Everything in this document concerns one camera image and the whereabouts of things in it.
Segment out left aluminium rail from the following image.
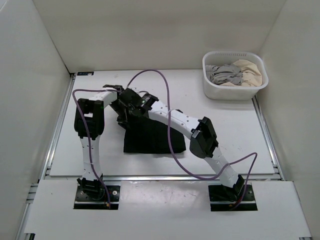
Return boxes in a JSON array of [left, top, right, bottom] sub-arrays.
[[37, 73, 76, 183]]

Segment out beige garment in basket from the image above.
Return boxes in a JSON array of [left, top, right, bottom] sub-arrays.
[[233, 59, 263, 87]]

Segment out front aluminium rail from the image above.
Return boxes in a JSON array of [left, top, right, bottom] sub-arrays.
[[103, 173, 282, 182]]

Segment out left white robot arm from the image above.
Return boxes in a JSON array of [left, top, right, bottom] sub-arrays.
[[72, 84, 124, 208]]

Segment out black trousers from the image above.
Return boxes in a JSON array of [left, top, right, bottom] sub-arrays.
[[117, 111, 171, 155]]

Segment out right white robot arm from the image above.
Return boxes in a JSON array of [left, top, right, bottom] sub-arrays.
[[117, 88, 245, 201]]

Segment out grey garment in basket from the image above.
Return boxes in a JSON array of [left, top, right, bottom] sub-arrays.
[[205, 64, 243, 86]]

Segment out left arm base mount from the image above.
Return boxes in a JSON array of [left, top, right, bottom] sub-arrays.
[[73, 180, 121, 210]]

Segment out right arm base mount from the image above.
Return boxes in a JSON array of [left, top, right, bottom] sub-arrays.
[[208, 184, 258, 212]]

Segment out black label sticker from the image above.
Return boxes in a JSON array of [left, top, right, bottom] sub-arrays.
[[77, 71, 94, 76]]

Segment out white laundry basket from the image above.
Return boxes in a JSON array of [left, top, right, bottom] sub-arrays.
[[202, 50, 269, 101]]

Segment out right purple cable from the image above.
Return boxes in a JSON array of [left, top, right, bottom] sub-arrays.
[[126, 69, 258, 205]]

